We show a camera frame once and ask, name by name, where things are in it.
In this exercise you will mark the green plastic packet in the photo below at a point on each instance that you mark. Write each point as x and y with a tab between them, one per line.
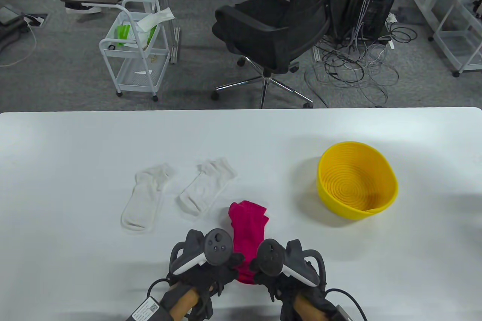
123	33

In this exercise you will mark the person's left forearm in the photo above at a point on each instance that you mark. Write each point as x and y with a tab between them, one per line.
184	302

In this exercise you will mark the white metal rack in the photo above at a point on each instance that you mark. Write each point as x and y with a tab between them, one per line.
459	44

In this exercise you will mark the white paper towel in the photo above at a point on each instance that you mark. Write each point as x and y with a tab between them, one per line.
154	19

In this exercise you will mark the floor power socket box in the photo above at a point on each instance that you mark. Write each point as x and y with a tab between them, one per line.
35	20

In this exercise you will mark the white sock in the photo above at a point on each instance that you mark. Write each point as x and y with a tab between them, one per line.
205	189
145	200

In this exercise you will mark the person's right forearm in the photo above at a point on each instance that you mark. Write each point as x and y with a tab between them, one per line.
308	308

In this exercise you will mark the white power strip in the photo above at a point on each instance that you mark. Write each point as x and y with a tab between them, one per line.
391	18

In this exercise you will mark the silver metal stand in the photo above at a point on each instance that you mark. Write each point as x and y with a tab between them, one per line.
176	44

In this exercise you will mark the person's left hand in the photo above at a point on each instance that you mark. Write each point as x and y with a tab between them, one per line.
222	274

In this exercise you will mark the white green wipes pack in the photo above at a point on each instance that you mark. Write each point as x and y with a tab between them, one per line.
145	38

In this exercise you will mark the person's right hand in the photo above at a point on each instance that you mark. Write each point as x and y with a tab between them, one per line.
275	287

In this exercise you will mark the black mesh office chair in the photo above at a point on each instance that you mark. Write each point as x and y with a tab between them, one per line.
263	31

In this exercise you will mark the white desk leg frame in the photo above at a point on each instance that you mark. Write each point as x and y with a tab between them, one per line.
425	6

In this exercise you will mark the yellow woven basket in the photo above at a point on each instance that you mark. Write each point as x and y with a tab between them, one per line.
357	185

